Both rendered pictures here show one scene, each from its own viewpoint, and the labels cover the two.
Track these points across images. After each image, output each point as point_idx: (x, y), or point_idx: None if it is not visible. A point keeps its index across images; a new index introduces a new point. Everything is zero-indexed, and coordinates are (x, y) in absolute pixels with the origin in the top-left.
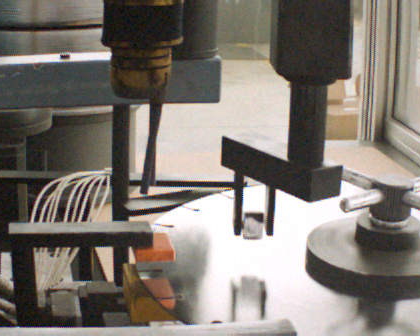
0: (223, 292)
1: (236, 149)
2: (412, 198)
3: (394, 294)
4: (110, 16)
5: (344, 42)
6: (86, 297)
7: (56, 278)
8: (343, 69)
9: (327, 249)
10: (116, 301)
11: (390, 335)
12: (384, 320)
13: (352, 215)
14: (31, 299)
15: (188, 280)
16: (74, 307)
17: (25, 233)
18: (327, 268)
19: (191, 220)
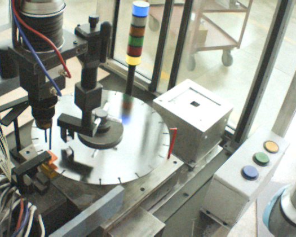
0: (73, 163)
1: (63, 123)
2: (109, 118)
3: (113, 147)
4: (38, 113)
5: (100, 99)
6: None
7: (10, 166)
8: (99, 105)
9: (87, 136)
10: None
11: (123, 165)
12: (118, 159)
13: (78, 113)
14: (24, 186)
15: (61, 162)
16: (29, 179)
17: (22, 172)
18: (91, 144)
19: (40, 132)
